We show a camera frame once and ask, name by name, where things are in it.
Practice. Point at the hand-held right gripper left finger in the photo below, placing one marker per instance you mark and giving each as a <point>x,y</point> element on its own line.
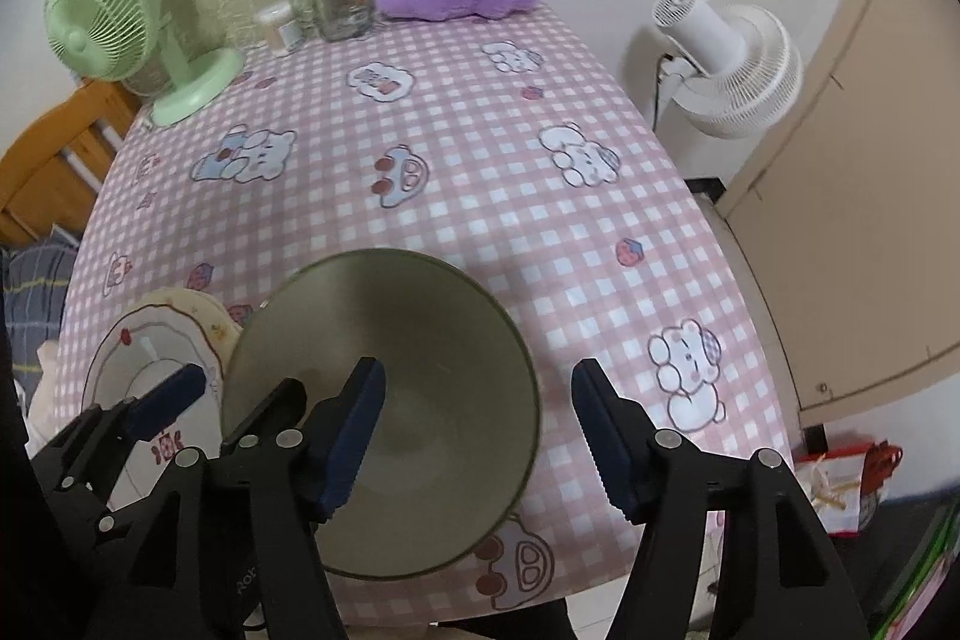
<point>352,437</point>

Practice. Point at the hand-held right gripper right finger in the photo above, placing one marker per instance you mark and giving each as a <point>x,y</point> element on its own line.
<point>604,437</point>

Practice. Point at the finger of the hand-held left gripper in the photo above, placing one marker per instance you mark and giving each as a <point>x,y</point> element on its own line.
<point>172,396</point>
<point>277,404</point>

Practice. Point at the white plate red flower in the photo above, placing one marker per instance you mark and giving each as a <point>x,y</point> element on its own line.
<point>127,355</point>

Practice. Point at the large scalloped yellow flower plate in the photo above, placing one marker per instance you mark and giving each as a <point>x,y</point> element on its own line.
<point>172,295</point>

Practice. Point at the grey floral ceramic bowl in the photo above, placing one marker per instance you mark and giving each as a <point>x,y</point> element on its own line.
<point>420,347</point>

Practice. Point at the cream cloth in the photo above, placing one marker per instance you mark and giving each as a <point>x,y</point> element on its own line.
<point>45,377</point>

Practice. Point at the grey plaid pillow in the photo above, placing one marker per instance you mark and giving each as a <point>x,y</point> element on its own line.
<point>37,287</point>

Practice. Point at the red white paper bag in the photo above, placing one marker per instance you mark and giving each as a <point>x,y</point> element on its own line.
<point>840,475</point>

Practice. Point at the pink checked tablecloth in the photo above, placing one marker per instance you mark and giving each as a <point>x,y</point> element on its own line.
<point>487,175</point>

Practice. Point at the green printed box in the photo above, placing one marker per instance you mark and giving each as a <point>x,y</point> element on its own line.
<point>922,580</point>

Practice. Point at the beige door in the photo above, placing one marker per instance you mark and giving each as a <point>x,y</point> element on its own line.
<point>862,197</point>

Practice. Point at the round cotton swab box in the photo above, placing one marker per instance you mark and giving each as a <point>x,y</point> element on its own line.
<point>274,29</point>

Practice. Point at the green desk fan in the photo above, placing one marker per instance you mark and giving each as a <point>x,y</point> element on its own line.
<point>97,18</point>

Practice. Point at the small glass mug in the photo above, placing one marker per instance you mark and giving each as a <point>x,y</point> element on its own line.
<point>301,14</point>

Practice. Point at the white standing fan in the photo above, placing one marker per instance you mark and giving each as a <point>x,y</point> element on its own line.
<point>735,63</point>

